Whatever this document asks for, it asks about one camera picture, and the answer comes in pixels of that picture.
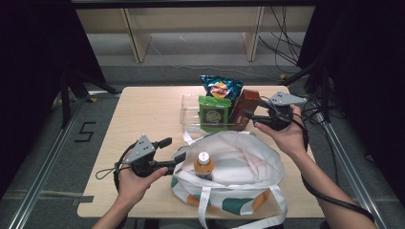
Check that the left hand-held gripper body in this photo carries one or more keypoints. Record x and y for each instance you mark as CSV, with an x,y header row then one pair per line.
x,y
143,159

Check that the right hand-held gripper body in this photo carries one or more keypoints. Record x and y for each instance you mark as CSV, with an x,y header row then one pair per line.
x,y
280,116

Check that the brown cookie box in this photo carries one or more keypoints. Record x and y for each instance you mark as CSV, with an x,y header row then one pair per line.
x,y
243,108

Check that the clear plastic tray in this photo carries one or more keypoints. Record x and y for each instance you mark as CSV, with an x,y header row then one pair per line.
x,y
190,111

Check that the green snack packet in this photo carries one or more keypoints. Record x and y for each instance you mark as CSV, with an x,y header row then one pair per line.
x,y
213,116

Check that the blue potato chips bag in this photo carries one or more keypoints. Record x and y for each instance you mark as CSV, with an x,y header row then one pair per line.
x,y
219,87

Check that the white tote bag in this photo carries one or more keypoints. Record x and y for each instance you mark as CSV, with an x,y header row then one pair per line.
x,y
242,171

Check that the person's right hand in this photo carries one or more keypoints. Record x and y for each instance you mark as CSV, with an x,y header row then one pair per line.
x,y
289,140

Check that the person's left hand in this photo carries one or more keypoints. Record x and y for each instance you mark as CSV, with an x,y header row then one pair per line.
x,y
133,187

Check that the orange drink bottle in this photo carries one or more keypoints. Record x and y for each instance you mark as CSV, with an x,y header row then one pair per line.
x,y
203,167

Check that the yellow floor tape mark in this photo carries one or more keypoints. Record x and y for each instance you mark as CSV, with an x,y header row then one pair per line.
x,y
282,76

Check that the black metal stand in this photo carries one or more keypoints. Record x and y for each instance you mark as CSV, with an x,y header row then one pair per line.
x,y
324,92
65,101

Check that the black curtain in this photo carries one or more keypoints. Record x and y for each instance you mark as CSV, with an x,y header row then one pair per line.
x,y
31,63
366,63

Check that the beige wooden desk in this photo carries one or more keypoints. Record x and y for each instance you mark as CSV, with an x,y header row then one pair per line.
x,y
197,19

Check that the aluminium floor rail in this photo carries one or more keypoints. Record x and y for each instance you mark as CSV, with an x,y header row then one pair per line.
x,y
102,93
351,168
41,178

